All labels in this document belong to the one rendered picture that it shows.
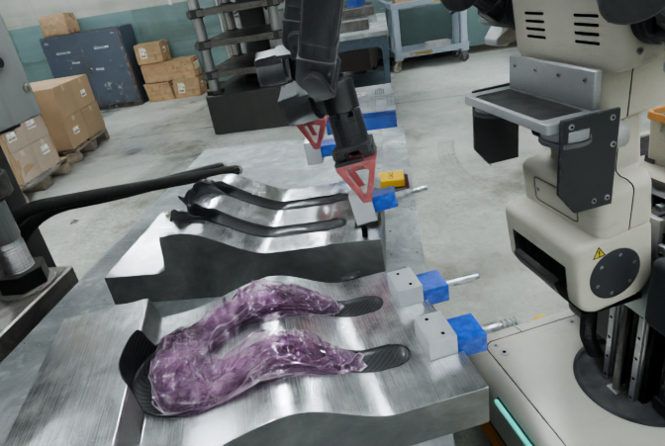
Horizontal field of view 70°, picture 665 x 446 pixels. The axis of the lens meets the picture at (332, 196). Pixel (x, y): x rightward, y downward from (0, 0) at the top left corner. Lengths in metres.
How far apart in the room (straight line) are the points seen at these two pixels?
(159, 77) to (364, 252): 7.01
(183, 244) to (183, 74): 6.73
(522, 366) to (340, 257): 0.76
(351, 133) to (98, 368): 0.48
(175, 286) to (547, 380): 0.95
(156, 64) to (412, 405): 7.28
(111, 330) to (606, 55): 0.79
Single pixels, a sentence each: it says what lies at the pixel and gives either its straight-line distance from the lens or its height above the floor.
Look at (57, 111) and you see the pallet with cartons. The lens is 5.33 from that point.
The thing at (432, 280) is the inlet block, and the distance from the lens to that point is 0.71.
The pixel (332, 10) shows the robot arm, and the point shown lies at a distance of 0.67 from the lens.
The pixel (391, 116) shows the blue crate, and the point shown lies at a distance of 4.09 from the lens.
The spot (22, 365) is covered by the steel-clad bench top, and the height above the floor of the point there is 0.80.
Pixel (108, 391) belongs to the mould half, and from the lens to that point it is 0.62.
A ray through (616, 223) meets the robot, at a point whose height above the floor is 0.83.
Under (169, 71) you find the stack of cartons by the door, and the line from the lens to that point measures 7.60.
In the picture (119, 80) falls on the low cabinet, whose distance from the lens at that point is 7.82.
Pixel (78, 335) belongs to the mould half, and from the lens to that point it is 0.73.
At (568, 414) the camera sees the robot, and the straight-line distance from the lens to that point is 1.35.
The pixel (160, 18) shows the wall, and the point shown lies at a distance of 7.94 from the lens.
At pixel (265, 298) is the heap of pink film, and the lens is 0.65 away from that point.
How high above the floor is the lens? 1.28
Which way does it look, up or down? 24 degrees down
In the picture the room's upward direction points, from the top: 10 degrees counter-clockwise
